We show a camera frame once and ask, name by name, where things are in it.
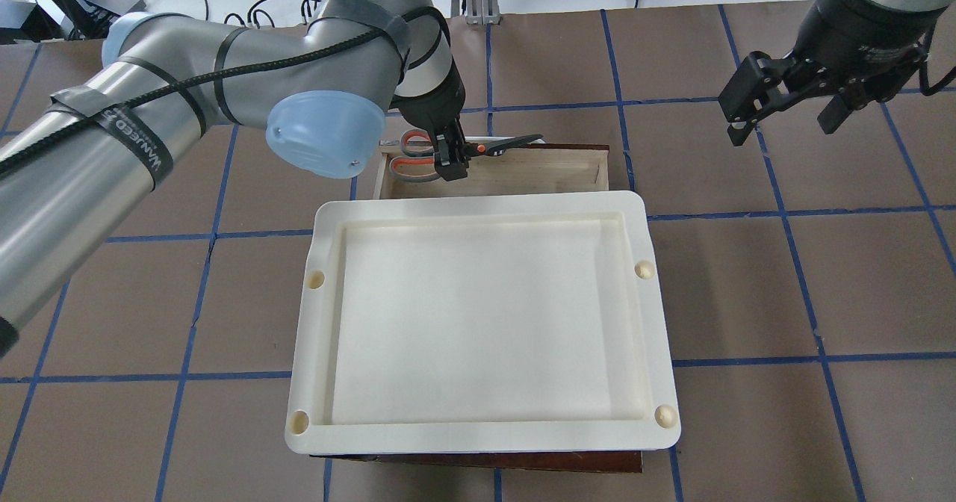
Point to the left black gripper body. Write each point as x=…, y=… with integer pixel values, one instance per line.
x=435, y=104

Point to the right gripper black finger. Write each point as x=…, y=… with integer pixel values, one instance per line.
x=841, y=106
x=751, y=94

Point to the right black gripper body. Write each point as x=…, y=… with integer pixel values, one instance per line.
x=851, y=37

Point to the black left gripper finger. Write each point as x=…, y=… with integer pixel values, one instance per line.
x=450, y=153

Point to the grey orange scissors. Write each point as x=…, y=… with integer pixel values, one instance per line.
x=416, y=149

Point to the wooden drawer with white handle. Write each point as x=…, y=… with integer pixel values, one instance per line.
x=539, y=168

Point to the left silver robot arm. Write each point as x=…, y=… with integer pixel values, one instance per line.
x=100, y=147

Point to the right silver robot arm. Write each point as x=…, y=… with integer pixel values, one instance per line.
x=853, y=52

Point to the cream plastic tray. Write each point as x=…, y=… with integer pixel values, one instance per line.
x=512, y=323

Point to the dark brown wooden cabinet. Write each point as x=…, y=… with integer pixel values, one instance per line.
x=579, y=462

